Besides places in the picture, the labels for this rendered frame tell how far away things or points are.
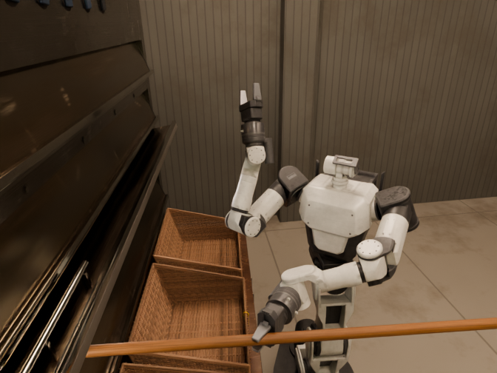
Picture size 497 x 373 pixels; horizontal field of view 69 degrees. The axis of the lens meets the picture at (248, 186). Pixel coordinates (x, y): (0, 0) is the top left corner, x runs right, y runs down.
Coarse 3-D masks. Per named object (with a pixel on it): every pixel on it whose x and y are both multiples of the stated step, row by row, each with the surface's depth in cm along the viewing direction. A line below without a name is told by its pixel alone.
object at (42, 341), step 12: (84, 264) 84; (84, 276) 83; (72, 288) 77; (60, 300) 73; (60, 312) 70; (48, 324) 67; (48, 336) 65; (36, 348) 62; (48, 348) 65; (36, 360) 61; (48, 360) 66; (24, 372) 58
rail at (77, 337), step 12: (168, 132) 193; (156, 156) 160; (156, 168) 150; (144, 180) 136; (144, 192) 127; (132, 204) 118; (132, 216) 111; (120, 240) 98; (120, 252) 95; (108, 264) 88; (108, 276) 86; (96, 288) 81; (96, 300) 78; (84, 312) 74; (84, 324) 71; (72, 336) 68; (84, 336) 70; (72, 348) 66; (60, 360) 64; (72, 360) 65; (60, 372) 61
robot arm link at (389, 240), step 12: (384, 216) 124; (396, 216) 121; (384, 228) 119; (396, 228) 118; (372, 240) 114; (384, 240) 113; (396, 240) 114; (360, 252) 111; (372, 252) 109; (384, 252) 109; (396, 252) 112; (396, 264) 114
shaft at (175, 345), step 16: (448, 320) 102; (464, 320) 101; (480, 320) 101; (496, 320) 101; (224, 336) 97; (240, 336) 97; (272, 336) 97; (288, 336) 97; (304, 336) 97; (320, 336) 98; (336, 336) 98; (352, 336) 98; (368, 336) 99; (384, 336) 99; (96, 352) 94; (112, 352) 94; (128, 352) 94; (144, 352) 95
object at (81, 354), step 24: (144, 144) 190; (168, 144) 183; (144, 168) 155; (120, 192) 135; (120, 216) 117; (96, 240) 105; (72, 264) 96; (96, 264) 93; (120, 264) 94; (48, 312) 80; (72, 312) 78; (96, 312) 77; (24, 336) 74; (24, 360) 68
